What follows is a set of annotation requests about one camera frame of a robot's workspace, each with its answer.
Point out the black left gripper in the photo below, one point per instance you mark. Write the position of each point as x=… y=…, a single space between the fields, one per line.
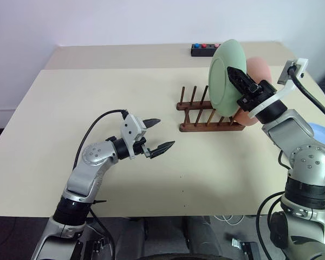
x=139 y=146

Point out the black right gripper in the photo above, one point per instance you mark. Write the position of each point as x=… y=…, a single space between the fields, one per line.
x=257 y=96

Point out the green plate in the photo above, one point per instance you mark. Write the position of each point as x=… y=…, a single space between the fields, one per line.
x=222 y=81

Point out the pink plate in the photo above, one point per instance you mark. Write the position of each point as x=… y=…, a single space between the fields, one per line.
x=260 y=70

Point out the wooden dish rack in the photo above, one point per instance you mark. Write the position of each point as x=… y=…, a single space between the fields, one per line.
x=195 y=127

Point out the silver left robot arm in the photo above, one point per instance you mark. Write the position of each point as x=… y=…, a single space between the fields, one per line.
x=81 y=181

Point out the black button box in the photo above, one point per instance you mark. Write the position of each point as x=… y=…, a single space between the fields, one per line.
x=201 y=52

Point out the blue plate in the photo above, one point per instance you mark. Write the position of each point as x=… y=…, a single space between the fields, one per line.
x=323 y=132

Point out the dark grey rounded shape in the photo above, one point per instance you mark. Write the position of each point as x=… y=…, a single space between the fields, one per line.
x=200 y=235
x=130 y=238

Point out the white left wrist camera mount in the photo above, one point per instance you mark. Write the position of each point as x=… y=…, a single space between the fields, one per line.
x=131 y=127

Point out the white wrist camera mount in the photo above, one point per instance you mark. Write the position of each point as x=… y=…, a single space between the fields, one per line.
x=302 y=64
x=131 y=127

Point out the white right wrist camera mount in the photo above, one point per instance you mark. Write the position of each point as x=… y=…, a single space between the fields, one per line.
x=302 y=64

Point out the black mechanical frame part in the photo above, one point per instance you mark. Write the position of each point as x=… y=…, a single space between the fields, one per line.
x=97 y=243

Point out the silver metal bracket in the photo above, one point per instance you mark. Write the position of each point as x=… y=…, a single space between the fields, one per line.
x=237 y=243

